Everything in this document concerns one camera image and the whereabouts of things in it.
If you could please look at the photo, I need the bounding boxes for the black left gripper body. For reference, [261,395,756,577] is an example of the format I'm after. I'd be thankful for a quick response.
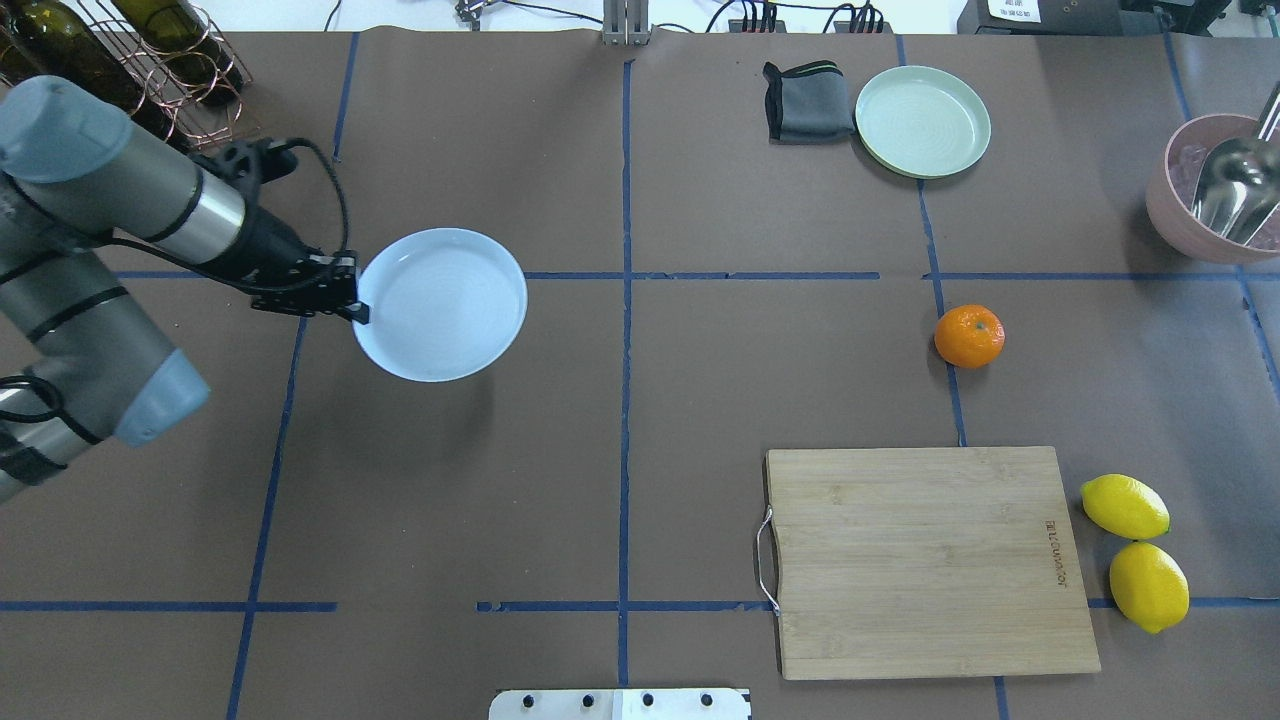
[250,252,358,319]

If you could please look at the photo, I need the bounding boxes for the light blue plate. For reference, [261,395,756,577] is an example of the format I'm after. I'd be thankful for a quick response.
[353,228,529,383]

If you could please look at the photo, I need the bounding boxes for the orange fruit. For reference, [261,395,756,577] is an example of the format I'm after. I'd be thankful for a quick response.
[933,304,1006,369]

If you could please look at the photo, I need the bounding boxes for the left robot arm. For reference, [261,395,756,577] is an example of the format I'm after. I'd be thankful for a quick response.
[1,76,371,500]

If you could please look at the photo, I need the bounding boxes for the light green plate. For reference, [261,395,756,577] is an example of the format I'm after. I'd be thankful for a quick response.
[854,65,993,181]

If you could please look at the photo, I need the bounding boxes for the dark green wine bottle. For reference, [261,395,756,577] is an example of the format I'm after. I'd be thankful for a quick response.
[3,1,195,152]

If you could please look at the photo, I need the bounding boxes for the grey folded cloth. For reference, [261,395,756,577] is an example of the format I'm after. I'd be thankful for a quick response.
[763,60,856,145]

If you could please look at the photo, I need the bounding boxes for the bamboo cutting board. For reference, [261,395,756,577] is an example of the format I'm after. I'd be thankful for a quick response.
[764,446,1101,682]

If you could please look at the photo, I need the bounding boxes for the yellow lemon upper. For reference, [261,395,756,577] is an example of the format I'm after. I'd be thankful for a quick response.
[1080,474,1171,541]

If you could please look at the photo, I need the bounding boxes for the pink bowl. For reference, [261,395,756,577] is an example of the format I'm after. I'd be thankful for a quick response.
[1146,114,1277,266]

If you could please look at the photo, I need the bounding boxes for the yellow lemon near edge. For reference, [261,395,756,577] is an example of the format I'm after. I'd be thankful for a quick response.
[1108,541,1190,634]

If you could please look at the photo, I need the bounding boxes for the metal ice scoop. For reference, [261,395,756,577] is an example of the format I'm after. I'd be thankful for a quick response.
[1190,85,1279,246]

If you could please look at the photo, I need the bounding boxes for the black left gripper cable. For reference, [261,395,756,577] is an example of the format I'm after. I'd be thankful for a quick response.
[100,137,351,296]

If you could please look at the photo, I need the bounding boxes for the copper wire bottle rack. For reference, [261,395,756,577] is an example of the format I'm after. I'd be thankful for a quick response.
[0,0,262,181]

